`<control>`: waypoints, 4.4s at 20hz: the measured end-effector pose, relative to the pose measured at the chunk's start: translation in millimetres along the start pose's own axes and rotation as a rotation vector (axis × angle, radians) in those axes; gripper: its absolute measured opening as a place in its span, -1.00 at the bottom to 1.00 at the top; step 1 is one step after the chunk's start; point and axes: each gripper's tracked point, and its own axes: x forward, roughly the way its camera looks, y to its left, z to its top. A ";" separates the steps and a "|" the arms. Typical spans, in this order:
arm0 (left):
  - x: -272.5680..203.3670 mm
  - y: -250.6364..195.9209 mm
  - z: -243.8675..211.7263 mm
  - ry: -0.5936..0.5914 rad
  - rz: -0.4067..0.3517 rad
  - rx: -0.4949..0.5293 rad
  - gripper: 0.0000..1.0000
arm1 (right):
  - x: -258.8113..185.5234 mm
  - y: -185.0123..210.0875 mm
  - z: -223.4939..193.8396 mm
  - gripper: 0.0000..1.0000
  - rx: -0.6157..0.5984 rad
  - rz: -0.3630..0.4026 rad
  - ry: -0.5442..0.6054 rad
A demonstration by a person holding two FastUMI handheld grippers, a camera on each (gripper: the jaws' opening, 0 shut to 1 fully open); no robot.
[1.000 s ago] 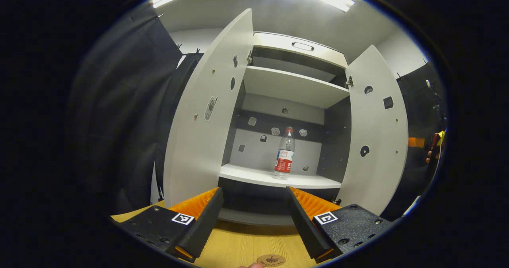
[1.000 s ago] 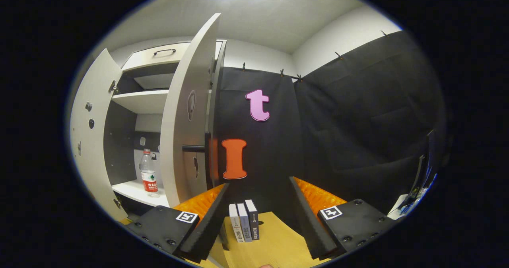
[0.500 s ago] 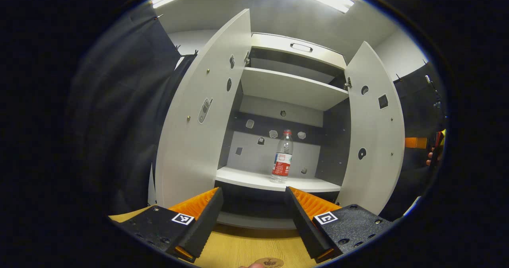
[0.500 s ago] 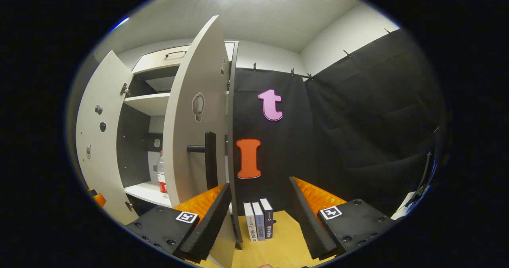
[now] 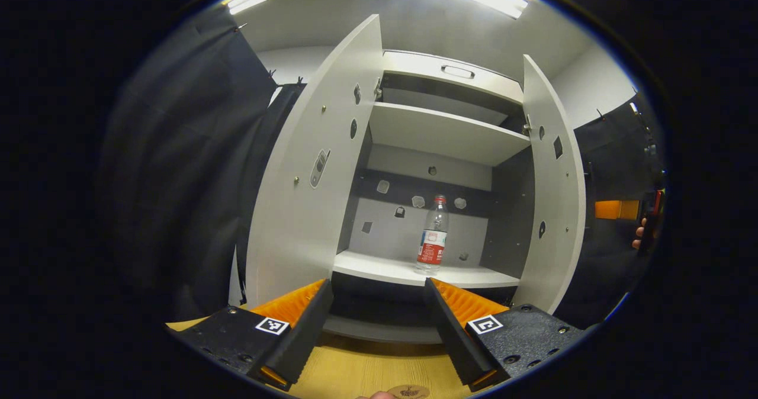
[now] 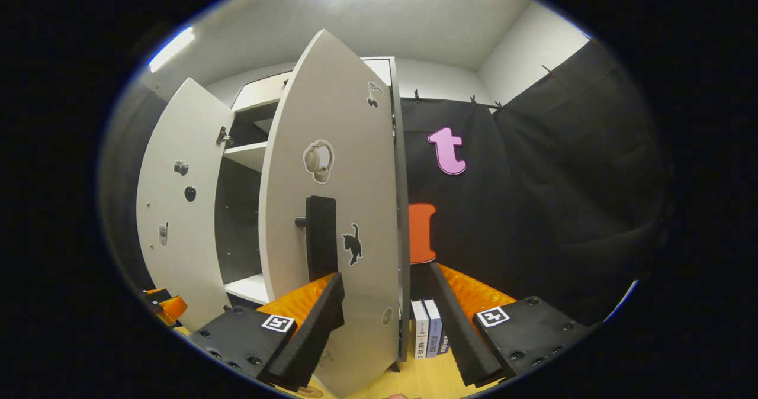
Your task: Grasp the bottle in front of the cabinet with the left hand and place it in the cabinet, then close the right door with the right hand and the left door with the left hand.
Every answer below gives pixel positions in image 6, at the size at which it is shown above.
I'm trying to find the white wooden cabinet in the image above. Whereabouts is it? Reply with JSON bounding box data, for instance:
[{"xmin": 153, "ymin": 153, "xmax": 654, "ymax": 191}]
[{"xmin": 214, "ymin": 56, "xmax": 412, "ymax": 364}]

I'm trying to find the ceiling light panel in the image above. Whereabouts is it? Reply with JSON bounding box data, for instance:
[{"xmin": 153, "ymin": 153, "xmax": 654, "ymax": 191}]
[{"xmin": 148, "ymin": 26, "xmax": 196, "ymax": 73}]

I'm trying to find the headphone sticker cabinet door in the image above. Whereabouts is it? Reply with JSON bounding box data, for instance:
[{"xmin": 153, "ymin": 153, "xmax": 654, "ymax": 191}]
[{"xmin": 259, "ymin": 29, "xmax": 410, "ymax": 398}]

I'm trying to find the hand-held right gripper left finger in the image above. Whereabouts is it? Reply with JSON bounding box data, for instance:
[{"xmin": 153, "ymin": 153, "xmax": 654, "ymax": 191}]
[{"xmin": 187, "ymin": 272, "xmax": 345, "ymax": 391}]

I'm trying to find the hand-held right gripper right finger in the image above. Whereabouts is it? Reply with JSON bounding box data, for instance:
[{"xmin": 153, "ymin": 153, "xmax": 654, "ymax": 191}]
[{"xmin": 428, "ymin": 262, "xmax": 590, "ymax": 388}]

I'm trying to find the camera sticker cabinet door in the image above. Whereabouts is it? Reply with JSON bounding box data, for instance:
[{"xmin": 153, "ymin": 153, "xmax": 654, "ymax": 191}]
[{"xmin": 136, "ymin": 78, "xmax": 236, "ymax": 332}]

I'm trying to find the black door handle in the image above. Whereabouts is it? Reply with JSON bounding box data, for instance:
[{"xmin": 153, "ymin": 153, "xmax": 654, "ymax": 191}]
[{"xmin": 294, "ymin": 195, "xmax": 339, "ymax": 282}]

